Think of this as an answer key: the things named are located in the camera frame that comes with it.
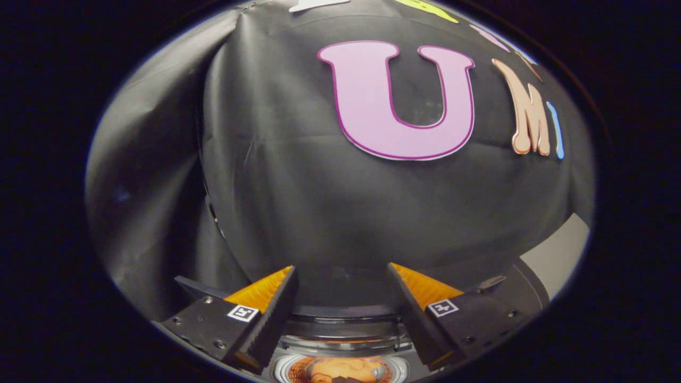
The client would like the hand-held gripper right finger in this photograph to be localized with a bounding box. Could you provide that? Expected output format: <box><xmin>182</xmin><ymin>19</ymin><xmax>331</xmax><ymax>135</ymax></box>
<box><xmin>386</xmin><ymin>262</ymin><xmax>534</xmax><ymax>373</ymax></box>

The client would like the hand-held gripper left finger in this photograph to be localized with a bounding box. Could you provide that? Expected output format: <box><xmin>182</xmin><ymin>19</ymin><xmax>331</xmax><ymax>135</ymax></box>
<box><xmin>160</xmin><ymin>265</ymin><xmax>300</xmax><ymax>373</ymax></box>

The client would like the black backdrop cloth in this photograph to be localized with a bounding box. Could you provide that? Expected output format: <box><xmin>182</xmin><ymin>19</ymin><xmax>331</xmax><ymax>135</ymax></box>
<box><xmin>85</xmin><ymin>0</ymin><xmax>596</xmax><ymax>320</ymax></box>

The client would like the beige cabinet with dark frame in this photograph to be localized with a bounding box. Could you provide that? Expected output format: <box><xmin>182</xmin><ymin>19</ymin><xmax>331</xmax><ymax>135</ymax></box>
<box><xmin>479</xmin><ymin>213</ymin><xmax>591</xmax><ymax>320</ymax></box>

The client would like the yellow polo shirt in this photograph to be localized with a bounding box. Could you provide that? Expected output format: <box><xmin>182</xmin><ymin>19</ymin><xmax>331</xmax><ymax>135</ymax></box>
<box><xmin>303</xmin><ymin>356</ymin><xmax>389</xmax><ymax>383</ymax></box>

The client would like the grey washing machine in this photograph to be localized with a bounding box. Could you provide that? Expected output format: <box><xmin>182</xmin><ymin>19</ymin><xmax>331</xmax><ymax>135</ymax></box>
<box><xmin>175</xmin><ymin>274</ymin><xmax>535</xmax><ymax>383</ymax></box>

